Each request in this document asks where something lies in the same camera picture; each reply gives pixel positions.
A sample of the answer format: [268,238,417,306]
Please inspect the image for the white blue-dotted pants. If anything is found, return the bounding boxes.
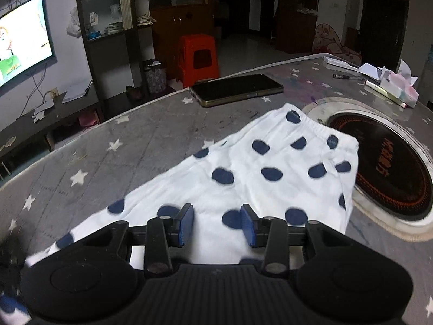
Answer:
[0,103,360,325]

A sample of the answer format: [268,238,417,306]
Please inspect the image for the dark display cabinet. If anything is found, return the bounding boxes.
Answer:
[74,0,156,109]

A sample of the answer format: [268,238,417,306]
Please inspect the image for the pink cloth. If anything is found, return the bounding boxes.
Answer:
[78,111,101,128]

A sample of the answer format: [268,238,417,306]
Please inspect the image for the white folded paper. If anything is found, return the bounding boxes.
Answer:
[359,63,385,80]

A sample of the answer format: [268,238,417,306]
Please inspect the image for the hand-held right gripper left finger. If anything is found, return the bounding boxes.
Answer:
[76,203,196,279]

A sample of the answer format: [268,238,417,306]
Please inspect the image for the dark television stand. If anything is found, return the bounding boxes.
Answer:
[0,83,104,177]

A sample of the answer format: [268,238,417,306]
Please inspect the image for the stack of white papers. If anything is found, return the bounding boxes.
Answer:
[61,80,94,104]

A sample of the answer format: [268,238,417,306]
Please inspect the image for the flat screen television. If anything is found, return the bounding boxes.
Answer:
[0,0,57,89]

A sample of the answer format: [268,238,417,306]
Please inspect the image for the round black induction cooktop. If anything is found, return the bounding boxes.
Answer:
[302,97,433,242]

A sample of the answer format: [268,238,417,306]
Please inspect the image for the patterned trash bin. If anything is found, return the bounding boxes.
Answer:
[142,59,168,95]

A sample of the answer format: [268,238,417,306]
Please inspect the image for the white glove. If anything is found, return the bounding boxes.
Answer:
[32,103,55,123]

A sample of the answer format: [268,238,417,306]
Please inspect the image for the patterned cushioned chair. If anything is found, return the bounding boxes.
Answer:
[313,24,361,62]

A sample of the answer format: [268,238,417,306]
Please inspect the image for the red plastic stool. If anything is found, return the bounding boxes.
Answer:
[176,34,221,89]

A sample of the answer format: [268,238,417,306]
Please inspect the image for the white remote control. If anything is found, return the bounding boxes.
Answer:
[323,56,361,70]

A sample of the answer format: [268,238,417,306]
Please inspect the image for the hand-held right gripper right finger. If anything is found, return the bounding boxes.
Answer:
[240,204,356,276]

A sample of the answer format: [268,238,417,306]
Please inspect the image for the pastel tissue pack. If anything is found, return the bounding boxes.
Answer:
[379,59,420,108]

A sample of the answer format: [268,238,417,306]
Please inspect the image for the white hanging plastic bag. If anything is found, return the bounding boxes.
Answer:
[66,7,82,38]

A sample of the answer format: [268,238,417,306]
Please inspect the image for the pair of brown shoes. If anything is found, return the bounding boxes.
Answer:
[125,85,145,101]

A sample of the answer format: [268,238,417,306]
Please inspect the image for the brown wooden bookcase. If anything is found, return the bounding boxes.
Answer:
[277,0,320,54]

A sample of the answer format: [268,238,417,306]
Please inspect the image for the dark wooden door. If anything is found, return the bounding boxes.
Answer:
[359,0,410,72]

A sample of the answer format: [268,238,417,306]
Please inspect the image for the white highlighter marker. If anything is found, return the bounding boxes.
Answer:
[364,79,407,108]

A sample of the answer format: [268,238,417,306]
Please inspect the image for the black smartphone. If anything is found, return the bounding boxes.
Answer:
[189,73,284,108]

